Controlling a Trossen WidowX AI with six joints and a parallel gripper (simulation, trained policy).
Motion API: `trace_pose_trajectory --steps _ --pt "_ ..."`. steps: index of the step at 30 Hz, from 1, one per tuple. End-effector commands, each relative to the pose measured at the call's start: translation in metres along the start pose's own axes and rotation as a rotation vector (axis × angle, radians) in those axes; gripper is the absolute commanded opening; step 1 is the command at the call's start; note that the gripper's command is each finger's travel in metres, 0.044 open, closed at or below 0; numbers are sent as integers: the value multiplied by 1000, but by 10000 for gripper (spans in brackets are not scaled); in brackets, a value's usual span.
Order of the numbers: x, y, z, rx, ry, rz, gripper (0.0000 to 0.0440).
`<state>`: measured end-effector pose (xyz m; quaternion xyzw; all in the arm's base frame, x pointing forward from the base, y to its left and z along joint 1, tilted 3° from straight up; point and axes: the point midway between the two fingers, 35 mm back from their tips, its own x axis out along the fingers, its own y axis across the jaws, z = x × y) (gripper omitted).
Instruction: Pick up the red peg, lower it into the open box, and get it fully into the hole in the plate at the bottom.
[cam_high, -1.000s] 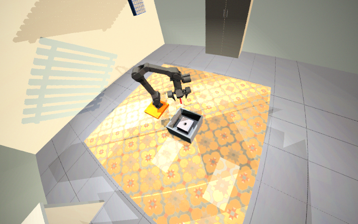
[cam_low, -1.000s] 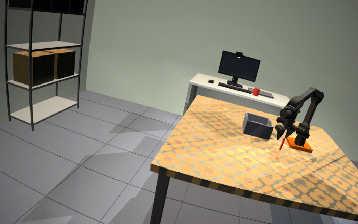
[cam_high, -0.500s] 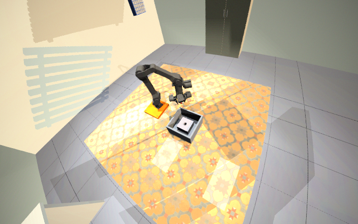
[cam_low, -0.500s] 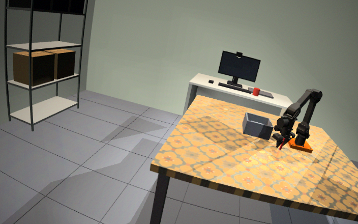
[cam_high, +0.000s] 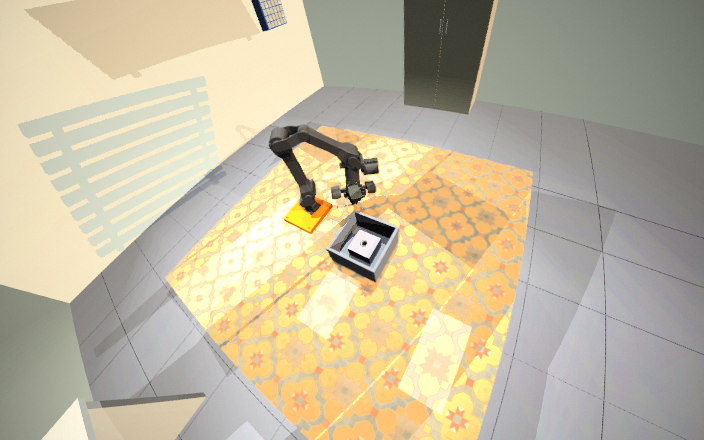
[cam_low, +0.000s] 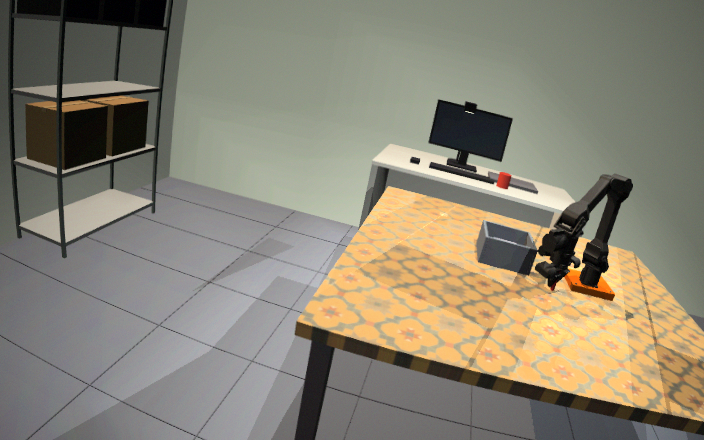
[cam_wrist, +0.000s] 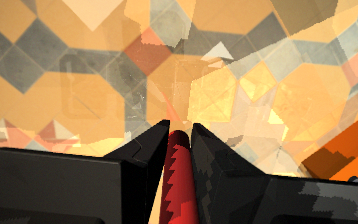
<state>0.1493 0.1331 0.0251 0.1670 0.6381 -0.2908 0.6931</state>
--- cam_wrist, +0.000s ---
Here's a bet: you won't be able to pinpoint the red peg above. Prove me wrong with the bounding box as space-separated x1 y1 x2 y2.
158 130 200 224

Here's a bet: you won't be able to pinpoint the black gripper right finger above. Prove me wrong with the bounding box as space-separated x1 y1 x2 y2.
191 123 358 224

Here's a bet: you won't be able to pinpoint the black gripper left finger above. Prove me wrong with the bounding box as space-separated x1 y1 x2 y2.
0 119 170 224

